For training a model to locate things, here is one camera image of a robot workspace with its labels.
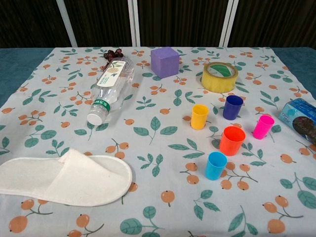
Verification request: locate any floral print tablecloth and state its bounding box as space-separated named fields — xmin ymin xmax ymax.
xmin=0 ymin=46 xmax=316 ymax=237

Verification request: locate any pink plastic cup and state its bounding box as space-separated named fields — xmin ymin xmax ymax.
xmin=252 ymin=115 xmax=276 ymax=140

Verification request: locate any clear plastic water bottle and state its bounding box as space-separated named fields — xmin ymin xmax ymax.
xmin=86 ymin=57 xmax=136 ymax=125

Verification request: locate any light blue plastic cup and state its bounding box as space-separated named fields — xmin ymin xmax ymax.
xmin=205 ymin=152 xmax=228 ymax=180

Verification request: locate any dark purple plastic cup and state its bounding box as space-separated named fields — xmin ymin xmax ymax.
xmin=222 ymin=95 xmax=244 ymax=120

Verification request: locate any orange plastic cup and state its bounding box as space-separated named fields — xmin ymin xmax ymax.
xmin=219 ymin=125 xmax=246 ymax=157

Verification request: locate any yellow plastic cup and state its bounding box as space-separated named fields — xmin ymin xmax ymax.
xmin=190 ymin=104 xmax=210 ymax=130

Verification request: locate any purple foam cube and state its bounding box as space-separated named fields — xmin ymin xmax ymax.
xmin=150 ymin=46 xmax=180 ymax=79

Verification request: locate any blue biscuit package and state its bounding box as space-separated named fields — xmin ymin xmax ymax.
xmin=278 ymin=98 xmax=316 ymax=145

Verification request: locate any yellow packing tape roll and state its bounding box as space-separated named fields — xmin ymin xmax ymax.
xmin=201 ymin=61 xmax=239 ymax=94

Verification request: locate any teal table cover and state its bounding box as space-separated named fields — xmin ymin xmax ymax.
xmin=0 ymin=46 xmax=316 ymax=109

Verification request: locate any dark red grape bunch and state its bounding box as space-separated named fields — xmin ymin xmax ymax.
xmin=101 ymin=48 xmax=124 ymax=71

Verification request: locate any white screen frame post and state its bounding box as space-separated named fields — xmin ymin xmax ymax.
xmin=219 ymin=0 xmax=239 ymax=47
xmin=127 ymin=0 xmax=141 ymax=47
xmin=56 ymin=0 xmax=79 ymax=47

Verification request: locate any white cloth slipper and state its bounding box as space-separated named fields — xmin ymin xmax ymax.
xmin=0 ymin=148 xmax=133 ymax=207

